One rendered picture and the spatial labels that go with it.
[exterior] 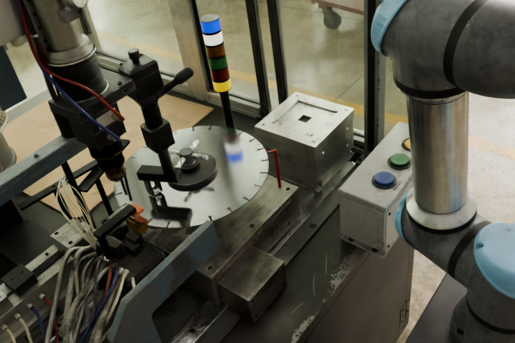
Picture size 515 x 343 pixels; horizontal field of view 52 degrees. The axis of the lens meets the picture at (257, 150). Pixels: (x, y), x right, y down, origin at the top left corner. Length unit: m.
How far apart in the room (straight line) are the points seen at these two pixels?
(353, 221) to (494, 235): 0.33
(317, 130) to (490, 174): 1.43
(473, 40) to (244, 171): 0.60
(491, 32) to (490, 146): 2.13
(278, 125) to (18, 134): 0.91
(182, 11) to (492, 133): 1.75
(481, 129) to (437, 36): 2.20
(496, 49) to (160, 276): 0.59
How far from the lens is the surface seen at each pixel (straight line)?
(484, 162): 2.65
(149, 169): 1.06
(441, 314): 1.11
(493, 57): 0.63
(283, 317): 1.10
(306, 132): 1.27
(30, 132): 1.85
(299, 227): 1.23
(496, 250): 0.92
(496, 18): 0.64
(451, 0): 0.68
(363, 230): 1.15
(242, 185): 1.07
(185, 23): 1.63
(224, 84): 1.33
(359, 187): 1.11
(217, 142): 1.20
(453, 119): 0.78
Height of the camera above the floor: 1.64
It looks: 37 degrees down
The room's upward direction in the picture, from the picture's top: 9 degrees counter-clockwise
